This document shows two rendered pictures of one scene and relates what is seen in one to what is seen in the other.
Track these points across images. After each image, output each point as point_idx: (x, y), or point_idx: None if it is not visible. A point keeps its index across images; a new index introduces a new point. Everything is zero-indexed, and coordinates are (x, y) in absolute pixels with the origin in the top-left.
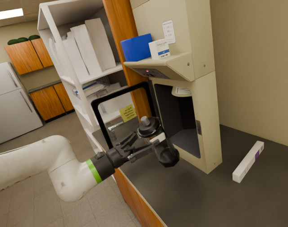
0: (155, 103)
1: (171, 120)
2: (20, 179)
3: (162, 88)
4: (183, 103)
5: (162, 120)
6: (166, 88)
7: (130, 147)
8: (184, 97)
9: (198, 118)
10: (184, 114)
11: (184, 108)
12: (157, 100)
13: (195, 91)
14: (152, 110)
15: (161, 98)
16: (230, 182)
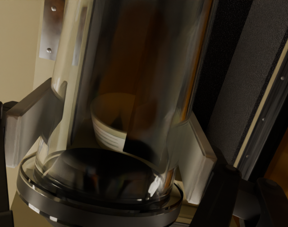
0: (267, 122)
1: (271, 13)
2: None
3: (221, 145)
4: (219, 52)
5: (282, 41)
6: (219, 132)
7: None
8: (208, 69)
9: (45, 65)
10: (237, 10)
11: (225, 32)
12: (244, 132)
13: (31, 148)
14: (286, 114)
15: (236, 124)
16: None
